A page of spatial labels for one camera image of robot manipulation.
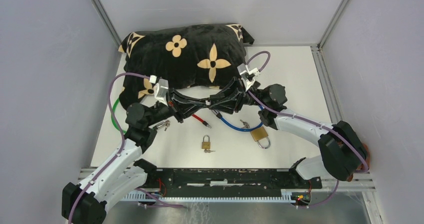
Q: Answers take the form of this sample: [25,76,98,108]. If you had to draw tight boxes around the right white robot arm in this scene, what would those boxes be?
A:
[208,77,370,188]

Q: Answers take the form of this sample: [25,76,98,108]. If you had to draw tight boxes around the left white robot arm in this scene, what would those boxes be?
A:
[61,90,212,224]

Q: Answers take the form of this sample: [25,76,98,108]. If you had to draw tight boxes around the red cable lock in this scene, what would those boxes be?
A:
[192,114,212,129]

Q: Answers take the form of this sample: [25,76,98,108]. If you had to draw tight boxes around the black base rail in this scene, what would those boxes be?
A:
[141,168,323,203]

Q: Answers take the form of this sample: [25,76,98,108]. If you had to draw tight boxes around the silver keys on table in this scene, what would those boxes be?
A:
[153,120,171,132]

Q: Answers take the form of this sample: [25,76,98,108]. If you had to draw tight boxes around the black floral pillow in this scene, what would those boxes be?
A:
[118,23,255,109]

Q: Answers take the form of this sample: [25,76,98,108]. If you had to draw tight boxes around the blue cable lock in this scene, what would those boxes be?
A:
[211,104,266,133]

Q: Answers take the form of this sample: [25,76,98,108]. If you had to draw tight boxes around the brown cloth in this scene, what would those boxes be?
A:
[362,143,371,167]

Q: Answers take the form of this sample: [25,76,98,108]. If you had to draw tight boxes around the blue lock keys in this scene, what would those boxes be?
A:
[240,119,251,129]

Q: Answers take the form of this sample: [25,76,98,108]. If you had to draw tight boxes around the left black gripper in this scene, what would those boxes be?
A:
[147,88,209,127]

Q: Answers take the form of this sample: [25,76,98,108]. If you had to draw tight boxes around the green cable lock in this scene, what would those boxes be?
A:
[110,98,128,135]

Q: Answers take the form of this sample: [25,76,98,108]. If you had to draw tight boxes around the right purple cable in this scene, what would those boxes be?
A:
[245,50,370,174]

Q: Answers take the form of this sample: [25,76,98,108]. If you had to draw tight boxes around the large brass padlock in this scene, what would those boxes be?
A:
[250,126,271,150]

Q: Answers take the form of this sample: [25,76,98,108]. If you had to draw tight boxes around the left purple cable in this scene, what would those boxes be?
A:
[67,72,157,224]

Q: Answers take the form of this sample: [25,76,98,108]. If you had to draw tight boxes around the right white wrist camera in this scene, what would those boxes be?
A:
[237,63,260,92]

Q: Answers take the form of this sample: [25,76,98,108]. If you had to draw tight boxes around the small brass padlock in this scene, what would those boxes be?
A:
[201,135,214,153]

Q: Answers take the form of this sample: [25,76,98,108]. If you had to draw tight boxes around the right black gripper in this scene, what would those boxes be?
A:
[207,78,266,116]

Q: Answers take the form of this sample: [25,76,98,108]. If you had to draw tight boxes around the purple cable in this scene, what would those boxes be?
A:
[67,72,157,224]
[245,50,370,174]

